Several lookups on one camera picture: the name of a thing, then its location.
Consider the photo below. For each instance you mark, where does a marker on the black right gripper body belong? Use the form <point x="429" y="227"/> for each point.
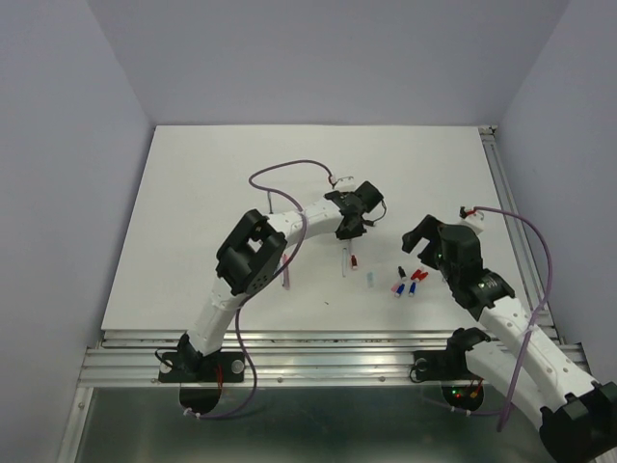
<point x="432" y="255"/>

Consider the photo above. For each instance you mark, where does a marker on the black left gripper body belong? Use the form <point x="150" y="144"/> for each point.
<point x="355" y="232"/>

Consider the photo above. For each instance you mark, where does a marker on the pink highlighter pen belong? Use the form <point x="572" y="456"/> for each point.
<point x="285" y="272"/>

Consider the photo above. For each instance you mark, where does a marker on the blue gel pen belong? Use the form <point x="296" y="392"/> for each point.
<point x="269" y="201"/>

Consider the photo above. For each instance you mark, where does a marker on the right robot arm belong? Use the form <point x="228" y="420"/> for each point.
<point x="573" y="412"/>

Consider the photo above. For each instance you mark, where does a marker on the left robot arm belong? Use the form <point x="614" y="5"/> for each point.
<point x="249" y="257"/>

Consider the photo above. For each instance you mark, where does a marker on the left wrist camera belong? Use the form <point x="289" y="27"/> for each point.
<point x="344" y="184"/>

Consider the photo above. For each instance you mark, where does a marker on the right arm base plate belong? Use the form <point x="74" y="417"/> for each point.
<point x="449" y="364"/>

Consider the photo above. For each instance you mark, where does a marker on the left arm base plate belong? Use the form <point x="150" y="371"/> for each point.
<point x="220" y="367"/>

